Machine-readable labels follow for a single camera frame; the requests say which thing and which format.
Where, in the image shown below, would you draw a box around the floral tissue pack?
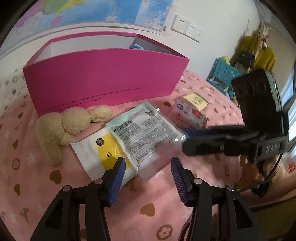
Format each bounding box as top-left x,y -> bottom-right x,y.
168,99 -> 207,131

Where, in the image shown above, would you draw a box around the clear printed plastic packet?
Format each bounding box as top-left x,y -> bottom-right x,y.
106,101 -> 187,182

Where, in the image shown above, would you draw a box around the white yellow wet wipes pack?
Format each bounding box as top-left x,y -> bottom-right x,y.
71,128 -> 136,186

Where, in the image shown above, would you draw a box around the beige plush bear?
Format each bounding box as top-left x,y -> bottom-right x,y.
35,105 -> 113,165

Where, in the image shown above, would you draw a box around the yellow tissue pack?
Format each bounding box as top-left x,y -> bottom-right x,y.
180,92 -> 208,111

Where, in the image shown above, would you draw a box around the blue gingham scrunchie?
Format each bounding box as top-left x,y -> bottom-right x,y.
129,43 -> 144,50

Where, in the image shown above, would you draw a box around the pink right sleeve forearm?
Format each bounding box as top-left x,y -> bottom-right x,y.
239,155 -> 295,207

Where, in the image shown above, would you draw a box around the right hand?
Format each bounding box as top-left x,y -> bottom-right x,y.
236,155 -> 265,191

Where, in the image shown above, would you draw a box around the yellow coat on rack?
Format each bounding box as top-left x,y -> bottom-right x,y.
230,35 -> 276,71

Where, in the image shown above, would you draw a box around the black handbag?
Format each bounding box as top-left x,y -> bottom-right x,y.
236,49 -> 255,68

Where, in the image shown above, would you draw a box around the blue plastic basket shelf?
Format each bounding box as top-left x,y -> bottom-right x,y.
207,58 -> 241,100

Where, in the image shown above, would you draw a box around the pink cardboard box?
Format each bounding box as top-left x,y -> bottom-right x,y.
23,32 -> 189,115

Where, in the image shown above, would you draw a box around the white wall sockets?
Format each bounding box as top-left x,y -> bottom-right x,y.
171,15 -> 204,43

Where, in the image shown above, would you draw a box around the colourful wall map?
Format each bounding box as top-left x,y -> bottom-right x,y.
1,1 -> 173,54

